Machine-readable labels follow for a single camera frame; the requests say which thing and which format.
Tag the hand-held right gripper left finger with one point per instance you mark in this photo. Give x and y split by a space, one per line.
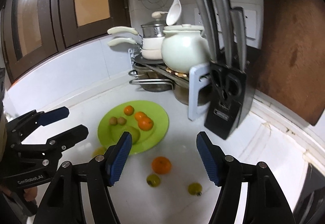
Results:
120 158

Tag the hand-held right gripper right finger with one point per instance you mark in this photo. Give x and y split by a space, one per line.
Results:
208 160

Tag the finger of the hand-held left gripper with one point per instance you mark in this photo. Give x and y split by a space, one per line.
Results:
54 114
73 135

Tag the green apple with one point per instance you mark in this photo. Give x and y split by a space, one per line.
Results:
99 151
134 133

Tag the small green tomato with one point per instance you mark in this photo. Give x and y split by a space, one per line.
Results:
153 179
195 188

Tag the brown kiwi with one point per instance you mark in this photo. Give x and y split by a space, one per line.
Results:
121 120
113 120

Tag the orange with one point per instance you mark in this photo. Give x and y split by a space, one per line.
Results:
161 165
145 124
140 115
129 110

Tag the green plate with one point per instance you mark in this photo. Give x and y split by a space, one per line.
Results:
157 122

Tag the person's left hand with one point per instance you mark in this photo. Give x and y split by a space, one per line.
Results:
31 192

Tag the black knife block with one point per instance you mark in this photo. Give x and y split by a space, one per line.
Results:
236 117

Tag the metal pot rack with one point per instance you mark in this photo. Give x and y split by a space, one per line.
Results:
196 91

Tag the black kitchen scissors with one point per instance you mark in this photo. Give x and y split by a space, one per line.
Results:
223 84

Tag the wooden bead trivet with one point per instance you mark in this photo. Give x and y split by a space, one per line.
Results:
177 72

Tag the cream saucepan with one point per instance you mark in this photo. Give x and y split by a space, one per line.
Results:
121 29
121 41

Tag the dark brown cabinet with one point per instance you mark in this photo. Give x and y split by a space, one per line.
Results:
61 10

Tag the gas stove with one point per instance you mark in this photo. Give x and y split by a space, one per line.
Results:
312 196

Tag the cream ceramic pot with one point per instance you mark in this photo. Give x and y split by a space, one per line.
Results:
185 48

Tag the steel pot with glass lid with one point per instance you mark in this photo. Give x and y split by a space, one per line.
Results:
153 29

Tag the wooden cutting board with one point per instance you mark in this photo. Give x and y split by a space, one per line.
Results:
292 48

